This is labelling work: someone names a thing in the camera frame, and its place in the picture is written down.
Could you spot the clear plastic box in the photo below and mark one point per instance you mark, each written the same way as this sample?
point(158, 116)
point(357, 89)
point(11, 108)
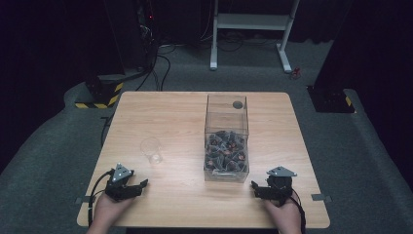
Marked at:
point(226, 120)

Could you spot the dark equipment rack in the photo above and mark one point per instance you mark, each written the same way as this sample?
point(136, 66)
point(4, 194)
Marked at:
point(146, 22)

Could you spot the white metal stand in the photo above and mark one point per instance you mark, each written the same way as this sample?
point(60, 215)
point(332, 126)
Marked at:
point(251, 22)

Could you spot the small red floor object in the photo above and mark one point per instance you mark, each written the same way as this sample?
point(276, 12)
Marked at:
point(295, 73)

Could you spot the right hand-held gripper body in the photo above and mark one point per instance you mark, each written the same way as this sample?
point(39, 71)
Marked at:
point(279, 187)

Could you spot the black yellow striped stand base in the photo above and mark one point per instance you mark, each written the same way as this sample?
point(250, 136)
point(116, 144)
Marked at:
point(103, 92)

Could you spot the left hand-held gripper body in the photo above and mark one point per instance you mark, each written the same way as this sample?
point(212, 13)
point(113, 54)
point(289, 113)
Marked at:
point(117, 187)

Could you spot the pile of dark tea bags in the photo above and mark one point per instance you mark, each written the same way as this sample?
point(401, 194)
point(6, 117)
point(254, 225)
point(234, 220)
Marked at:
point(226, 151)

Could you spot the clear plastic cup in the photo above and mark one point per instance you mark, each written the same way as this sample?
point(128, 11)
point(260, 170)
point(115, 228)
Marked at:
point(152, 150)

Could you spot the grey tape strip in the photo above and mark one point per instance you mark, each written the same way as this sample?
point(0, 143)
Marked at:
point(83, 200)
point(321, 197)

